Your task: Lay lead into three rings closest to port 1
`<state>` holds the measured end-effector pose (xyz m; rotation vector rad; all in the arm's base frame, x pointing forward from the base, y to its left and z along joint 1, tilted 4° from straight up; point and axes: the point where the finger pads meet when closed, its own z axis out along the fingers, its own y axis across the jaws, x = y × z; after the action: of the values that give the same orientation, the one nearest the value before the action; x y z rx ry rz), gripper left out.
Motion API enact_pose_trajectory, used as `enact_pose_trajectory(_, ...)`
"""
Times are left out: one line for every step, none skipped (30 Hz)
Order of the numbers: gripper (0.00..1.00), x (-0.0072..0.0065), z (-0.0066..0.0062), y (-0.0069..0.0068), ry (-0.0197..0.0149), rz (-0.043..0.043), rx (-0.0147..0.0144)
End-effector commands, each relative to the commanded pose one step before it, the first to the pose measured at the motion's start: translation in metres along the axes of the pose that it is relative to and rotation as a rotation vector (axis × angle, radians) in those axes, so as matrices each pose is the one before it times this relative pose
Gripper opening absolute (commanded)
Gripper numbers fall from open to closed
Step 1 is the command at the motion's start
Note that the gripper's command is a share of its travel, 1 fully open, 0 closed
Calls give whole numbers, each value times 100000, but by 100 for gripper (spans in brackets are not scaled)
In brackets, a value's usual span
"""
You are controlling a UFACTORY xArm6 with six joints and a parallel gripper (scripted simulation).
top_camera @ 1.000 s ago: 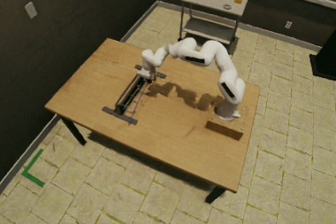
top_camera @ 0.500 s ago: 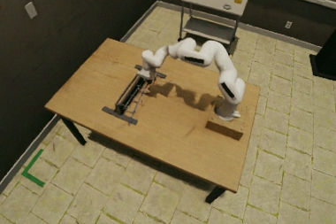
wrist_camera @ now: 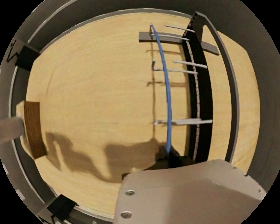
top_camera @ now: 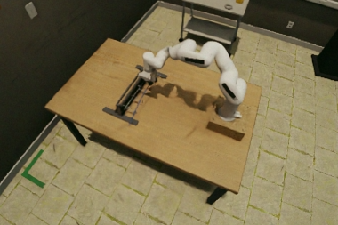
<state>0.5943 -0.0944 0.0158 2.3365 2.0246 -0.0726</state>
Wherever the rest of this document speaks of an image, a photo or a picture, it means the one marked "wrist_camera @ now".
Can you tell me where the blue cable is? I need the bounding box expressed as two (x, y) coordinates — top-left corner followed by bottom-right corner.
(151, 23), (172, 154)

